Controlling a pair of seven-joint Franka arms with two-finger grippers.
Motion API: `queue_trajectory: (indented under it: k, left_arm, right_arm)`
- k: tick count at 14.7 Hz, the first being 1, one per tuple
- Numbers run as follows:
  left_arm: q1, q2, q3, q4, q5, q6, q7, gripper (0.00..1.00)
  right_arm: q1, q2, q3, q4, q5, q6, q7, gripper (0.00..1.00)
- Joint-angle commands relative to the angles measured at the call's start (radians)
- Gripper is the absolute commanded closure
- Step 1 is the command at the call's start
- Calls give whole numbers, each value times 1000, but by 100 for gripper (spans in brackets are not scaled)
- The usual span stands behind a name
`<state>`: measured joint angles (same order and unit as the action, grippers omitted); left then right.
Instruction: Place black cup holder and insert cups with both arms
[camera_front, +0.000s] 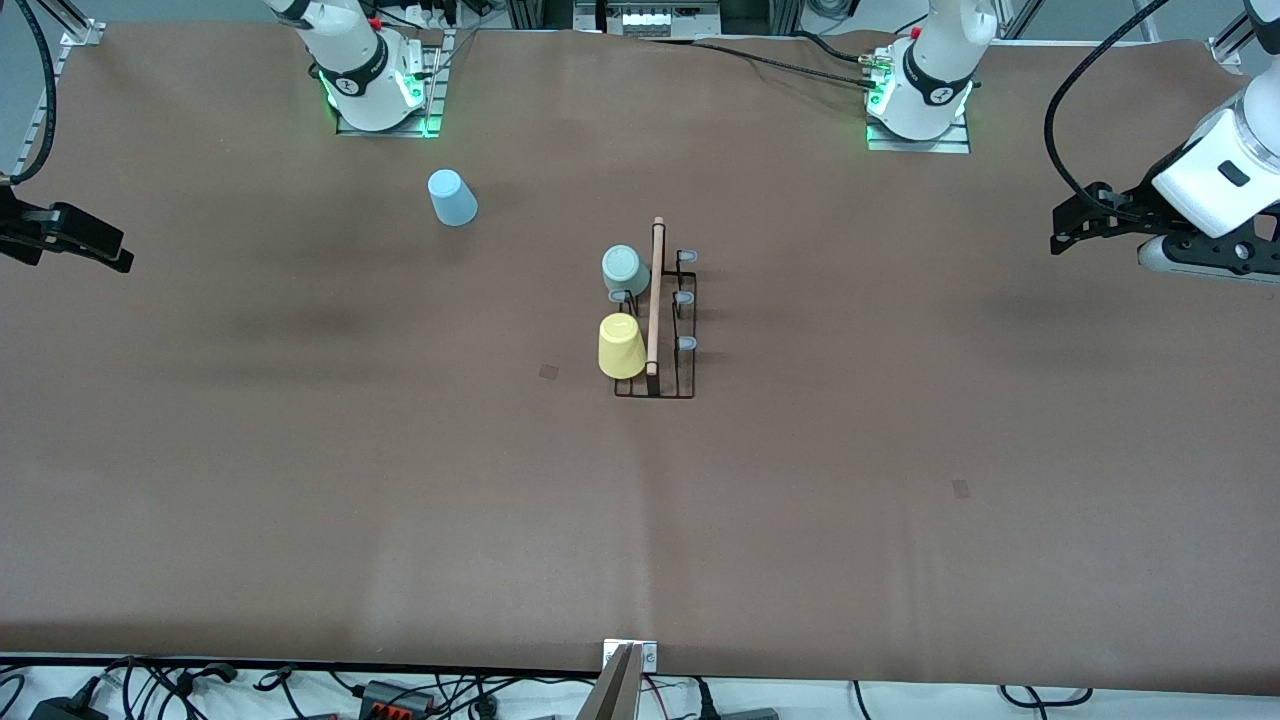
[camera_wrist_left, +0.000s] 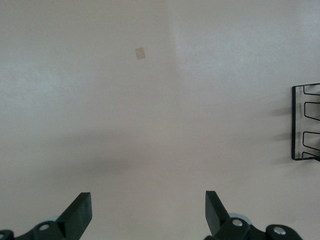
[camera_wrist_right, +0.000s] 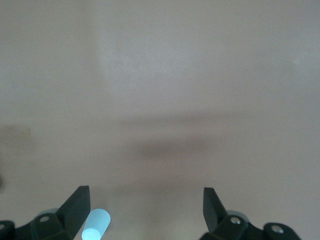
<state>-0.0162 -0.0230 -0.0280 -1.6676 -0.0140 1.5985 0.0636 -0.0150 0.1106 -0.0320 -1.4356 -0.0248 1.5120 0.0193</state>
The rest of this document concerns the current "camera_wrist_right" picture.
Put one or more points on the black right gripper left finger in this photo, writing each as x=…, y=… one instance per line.
x=73, y=212

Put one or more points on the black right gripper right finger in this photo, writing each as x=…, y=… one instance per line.
x=215, y=212

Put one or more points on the light blue plastic cup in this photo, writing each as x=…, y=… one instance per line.
x=96, y=223

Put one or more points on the brown table cover mat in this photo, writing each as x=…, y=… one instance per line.
x=175, y=75

